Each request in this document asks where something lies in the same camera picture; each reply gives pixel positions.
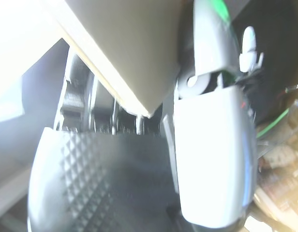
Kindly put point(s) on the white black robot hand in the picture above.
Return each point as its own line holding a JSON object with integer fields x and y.
{"x": 212, "y": 145}

